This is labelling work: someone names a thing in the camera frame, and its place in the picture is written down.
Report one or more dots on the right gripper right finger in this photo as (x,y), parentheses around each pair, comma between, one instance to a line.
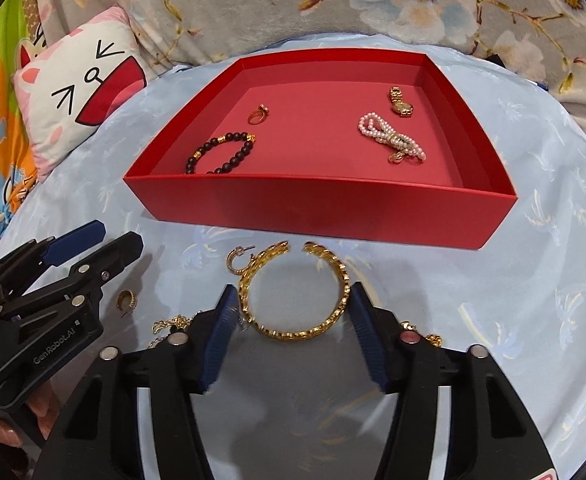
(490,433)

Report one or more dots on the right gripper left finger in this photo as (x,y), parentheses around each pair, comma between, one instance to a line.
(96,435)

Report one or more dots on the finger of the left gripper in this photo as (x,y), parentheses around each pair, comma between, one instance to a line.
(53,251)
(94,270)

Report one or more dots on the gold chain bangle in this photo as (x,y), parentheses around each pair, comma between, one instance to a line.
(259,261)

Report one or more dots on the gold oval brooch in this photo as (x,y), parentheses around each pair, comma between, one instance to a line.
(398,104)

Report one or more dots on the left hand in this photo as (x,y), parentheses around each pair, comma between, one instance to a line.
(42,409)

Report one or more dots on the gold crescent hoop earring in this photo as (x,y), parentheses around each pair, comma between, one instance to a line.
(126,302)

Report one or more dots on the rose gold hoop earring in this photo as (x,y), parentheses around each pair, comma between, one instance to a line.
(235,259)

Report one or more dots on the white cat face pillow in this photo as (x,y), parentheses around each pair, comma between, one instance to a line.
(67,92)

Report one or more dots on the light blue palm cloth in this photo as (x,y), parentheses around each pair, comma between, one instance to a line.
(310,410)

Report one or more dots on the red cardboard box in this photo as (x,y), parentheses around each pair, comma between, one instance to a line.
(306,142)

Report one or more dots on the white blue pen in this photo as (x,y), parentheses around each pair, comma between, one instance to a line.
(543,85)

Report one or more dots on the black object on blanket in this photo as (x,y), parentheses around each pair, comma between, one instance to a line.
(495,59)

